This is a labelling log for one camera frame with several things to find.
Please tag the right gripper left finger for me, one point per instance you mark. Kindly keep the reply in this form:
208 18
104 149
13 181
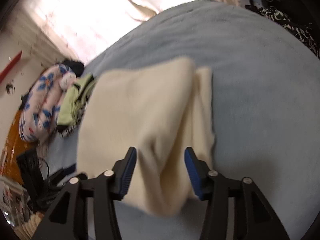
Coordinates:
66 218

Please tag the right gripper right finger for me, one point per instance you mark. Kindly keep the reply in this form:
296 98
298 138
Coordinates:
254 217

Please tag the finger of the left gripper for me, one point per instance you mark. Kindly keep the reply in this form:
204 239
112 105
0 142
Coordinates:
55 178

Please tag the white fluffy coat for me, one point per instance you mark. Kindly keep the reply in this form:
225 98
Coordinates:
159 110

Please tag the black clothing on quilt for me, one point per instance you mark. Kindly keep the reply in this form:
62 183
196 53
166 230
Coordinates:
76 67

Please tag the black white patterned garment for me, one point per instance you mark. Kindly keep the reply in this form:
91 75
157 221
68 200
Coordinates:
69 118

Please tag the floral quilt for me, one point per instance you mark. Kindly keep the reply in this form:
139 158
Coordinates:
40 111

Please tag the light green black garment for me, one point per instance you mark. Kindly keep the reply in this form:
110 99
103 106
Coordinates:
80 90

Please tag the white pink cat plush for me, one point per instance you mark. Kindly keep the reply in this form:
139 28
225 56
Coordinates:
67 80

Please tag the blue bed blanket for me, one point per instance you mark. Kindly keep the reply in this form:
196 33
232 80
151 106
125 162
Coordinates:
265 97

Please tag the floral sheer curtain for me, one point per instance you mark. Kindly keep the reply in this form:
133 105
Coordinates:
79 29

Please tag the cartoon face wall sticker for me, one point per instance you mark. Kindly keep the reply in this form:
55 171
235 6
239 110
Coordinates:
10 88

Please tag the red wall shelf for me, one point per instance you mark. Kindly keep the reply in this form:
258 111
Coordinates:
10 65

